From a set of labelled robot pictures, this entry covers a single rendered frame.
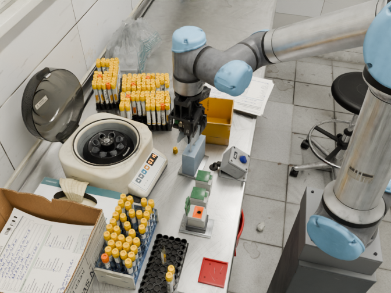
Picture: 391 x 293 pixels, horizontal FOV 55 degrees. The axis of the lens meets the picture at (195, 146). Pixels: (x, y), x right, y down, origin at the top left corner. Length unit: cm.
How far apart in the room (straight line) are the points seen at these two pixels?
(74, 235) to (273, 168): 161
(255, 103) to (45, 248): 87
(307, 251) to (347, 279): 15
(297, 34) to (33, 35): 76
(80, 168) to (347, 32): 76
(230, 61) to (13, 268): 71
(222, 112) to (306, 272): 60
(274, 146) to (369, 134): 191
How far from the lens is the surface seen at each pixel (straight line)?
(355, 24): 75
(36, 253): 104
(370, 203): 76
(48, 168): 128
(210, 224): 107
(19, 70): 118
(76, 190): 108
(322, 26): 78
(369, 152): 67
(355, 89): 205
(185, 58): 83
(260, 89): 151
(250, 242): 208
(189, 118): 94
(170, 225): 108
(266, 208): 221
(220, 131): 123
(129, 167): 107
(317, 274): 111
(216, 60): 80
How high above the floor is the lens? 180
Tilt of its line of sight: 47 degrees down
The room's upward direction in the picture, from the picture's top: 2 degrees clockwise
